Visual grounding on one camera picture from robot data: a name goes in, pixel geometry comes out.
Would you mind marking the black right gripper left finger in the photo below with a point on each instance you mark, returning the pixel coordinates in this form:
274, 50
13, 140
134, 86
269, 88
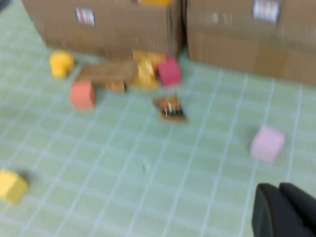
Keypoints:
269, 217

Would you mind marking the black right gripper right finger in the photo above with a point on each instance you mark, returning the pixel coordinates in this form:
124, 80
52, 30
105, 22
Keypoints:
302, 205

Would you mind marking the brown snack packet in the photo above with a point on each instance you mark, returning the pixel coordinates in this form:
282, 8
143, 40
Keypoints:
108, 71

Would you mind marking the yellow rubber duck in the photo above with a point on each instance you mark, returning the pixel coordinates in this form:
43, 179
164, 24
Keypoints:
61, 64

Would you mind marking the small orange snack piece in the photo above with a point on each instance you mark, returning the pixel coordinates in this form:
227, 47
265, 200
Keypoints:
115, 87

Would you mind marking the pink foam cube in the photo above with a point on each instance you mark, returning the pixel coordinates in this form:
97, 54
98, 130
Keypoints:
267, 144

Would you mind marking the green checked tablecloth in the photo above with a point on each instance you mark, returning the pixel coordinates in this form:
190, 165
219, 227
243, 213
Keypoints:
148, 172

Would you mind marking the small brown toy object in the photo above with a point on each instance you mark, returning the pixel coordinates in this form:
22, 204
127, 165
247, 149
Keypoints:
170, 108

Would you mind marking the red foam cube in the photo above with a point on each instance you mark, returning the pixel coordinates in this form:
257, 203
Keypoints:
169, 72

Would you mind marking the plain cardboard box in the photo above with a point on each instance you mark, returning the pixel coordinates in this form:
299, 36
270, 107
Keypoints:
234, 37

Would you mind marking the yellow orange toy piece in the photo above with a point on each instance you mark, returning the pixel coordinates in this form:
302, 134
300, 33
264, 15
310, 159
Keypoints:
145, 71

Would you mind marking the orange foam cube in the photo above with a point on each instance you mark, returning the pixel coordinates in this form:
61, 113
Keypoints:
82, 95

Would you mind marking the cardboard box with sf-express print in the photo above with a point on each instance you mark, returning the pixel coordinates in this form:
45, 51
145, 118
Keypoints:
118, 29

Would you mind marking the yellow orange item in box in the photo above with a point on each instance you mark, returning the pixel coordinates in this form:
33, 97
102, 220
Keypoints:
155, 2

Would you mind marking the yellow foam cube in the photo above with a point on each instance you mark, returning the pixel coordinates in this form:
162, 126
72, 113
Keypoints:
11, 186

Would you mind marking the red and blue box label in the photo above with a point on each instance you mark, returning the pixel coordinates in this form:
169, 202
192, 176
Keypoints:
85, 16

